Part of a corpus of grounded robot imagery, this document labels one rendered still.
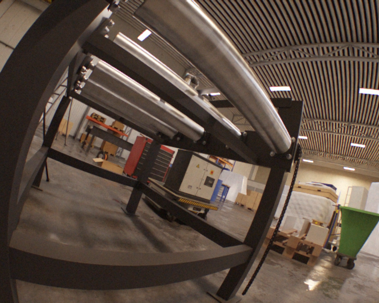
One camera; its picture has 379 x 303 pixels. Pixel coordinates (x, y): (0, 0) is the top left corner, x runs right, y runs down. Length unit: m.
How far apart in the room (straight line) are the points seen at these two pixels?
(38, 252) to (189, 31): 0.49
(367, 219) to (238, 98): 2.73
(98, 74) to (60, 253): 0.74
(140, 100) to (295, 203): 3.93
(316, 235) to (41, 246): 2.44
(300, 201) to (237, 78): 3.90
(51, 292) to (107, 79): 0.91
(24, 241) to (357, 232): 3.10
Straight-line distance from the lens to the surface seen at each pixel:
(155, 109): 0.96
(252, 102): 0.52
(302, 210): 4.15
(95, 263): 0.35
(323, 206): 4.00
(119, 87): 0.89
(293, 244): 2.42
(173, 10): 0.37
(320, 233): 2.44
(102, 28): 0.61
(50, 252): 0.35
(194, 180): 2.06
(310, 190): 4.24
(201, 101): 0.74
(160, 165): 3.46
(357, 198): 4.26
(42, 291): 0.72
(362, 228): 2.99
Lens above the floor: 0.55
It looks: 8 degrees up
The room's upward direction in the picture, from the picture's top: 22 degrees clockwise
